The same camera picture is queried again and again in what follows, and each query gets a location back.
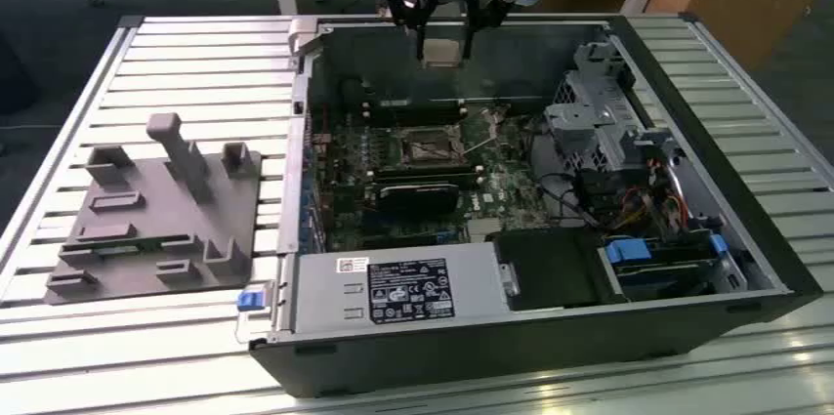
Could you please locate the black plastic shroud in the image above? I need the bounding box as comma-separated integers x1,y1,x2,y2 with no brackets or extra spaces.
492,228,612,312

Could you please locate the silver power supply with label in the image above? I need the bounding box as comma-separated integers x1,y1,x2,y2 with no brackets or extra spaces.
285,246,518,339

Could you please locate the RAM slot with white clips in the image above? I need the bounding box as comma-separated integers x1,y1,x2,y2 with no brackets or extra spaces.
373,172,478,182
363,109,471,120
363,95,471,105

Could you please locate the black graphics card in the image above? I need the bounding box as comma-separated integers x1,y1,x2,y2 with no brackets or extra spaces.
375,182,462,215

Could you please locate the silver CPU plate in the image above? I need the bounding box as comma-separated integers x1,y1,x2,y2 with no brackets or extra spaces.
420,38,468,69

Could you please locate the coloured wire bundle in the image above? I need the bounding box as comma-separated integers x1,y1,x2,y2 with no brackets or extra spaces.
611,184,694,231

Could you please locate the grey parts rack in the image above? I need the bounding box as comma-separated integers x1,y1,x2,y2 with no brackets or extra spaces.
41,111,265,308

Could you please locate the blue case latch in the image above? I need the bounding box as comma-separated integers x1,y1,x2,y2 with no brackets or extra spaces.
237,290,272,313

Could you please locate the green motherboard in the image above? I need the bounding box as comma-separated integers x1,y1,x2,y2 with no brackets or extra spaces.
305,106,575,253

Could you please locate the grey metal disk bay cage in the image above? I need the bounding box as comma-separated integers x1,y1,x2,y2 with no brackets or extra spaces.
543,41,674,173

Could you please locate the metal socket cover frame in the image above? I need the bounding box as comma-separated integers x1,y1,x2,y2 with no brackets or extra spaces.
479,109,510,145

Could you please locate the blue disk carrier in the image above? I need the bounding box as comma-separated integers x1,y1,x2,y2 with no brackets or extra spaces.
602,236,652,269

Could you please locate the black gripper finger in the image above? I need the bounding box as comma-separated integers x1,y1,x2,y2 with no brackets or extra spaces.
463,0,512,62
379,0,436,62

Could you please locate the CPU socket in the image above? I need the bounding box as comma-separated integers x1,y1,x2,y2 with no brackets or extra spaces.
397,127,470,168

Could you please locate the black looped cable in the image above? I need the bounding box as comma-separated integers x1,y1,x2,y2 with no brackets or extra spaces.
536,170,612,231

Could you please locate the black open PC case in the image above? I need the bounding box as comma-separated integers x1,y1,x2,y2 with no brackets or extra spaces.
247,12,823,399

